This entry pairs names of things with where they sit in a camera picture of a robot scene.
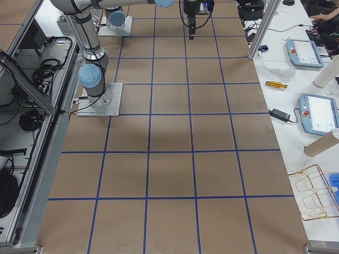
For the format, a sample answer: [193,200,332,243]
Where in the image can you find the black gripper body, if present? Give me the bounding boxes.
[183,0,204,28]

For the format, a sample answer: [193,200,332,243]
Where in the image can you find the small blue black object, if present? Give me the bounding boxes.
[258,45,269,52]

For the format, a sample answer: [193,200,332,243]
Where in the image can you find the far blue teach pendant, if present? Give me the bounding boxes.
[286,39,324,69]

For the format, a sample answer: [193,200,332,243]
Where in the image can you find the blue plastic tray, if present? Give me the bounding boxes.
[328,173,339,202]

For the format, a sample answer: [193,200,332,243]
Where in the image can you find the black power adapter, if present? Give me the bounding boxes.
[269,108,290,122]

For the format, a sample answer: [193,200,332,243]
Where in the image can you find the gold wire rack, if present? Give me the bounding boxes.
[288,164,338,221]

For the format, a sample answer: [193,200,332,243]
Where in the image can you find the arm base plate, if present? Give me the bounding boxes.
[76,83,123,117]
[98,16,133,37]

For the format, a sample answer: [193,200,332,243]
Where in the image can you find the near cardboard tube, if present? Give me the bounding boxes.
[304,128,338,157]

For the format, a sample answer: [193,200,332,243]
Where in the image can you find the aluminium frame post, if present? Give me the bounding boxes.
[248,0,280,60]

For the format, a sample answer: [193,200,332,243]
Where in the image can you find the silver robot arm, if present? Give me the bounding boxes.
[51,0,215,82]
[104,6,128,31]

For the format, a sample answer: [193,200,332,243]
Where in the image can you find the far white tube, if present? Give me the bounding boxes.
[313,55,339,88]

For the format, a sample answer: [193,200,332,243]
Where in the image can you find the black coiled cables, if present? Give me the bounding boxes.
[19,108,43,132]

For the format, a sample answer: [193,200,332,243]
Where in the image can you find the blue teach pendant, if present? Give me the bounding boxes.
[286,39,324,69]
[299,93,338,135]

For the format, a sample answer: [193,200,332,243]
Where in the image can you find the near blue teach pendant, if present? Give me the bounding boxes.
[299,93,338,135]

